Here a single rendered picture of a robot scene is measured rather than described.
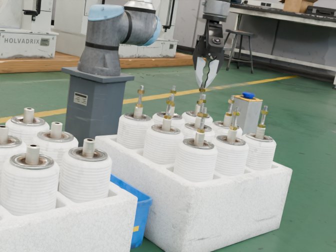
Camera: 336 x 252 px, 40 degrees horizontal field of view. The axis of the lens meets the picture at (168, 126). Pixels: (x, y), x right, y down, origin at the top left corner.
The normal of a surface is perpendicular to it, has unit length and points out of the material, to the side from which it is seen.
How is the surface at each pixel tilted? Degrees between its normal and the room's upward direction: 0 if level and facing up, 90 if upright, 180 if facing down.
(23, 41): 90
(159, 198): 90
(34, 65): 90
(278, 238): 0
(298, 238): 0
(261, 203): 90
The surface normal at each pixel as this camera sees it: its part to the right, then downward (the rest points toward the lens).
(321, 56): -0.50, 0.13
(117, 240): 0.69, 0.28
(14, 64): 0.85, 0.25
